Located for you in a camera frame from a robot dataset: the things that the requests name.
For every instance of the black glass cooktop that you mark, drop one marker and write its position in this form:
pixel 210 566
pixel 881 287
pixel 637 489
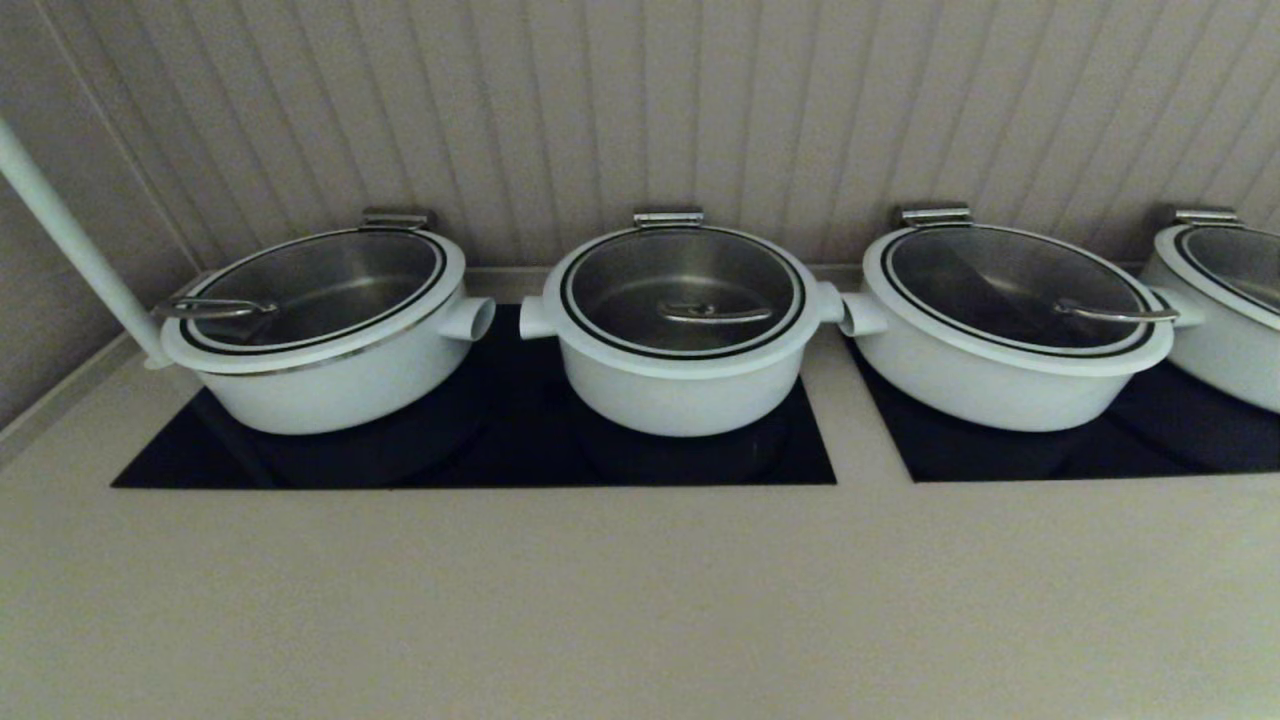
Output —
pixel 1000 455
pixel 520 450

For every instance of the white pole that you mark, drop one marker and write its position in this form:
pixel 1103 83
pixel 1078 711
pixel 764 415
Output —
pixel 70 235

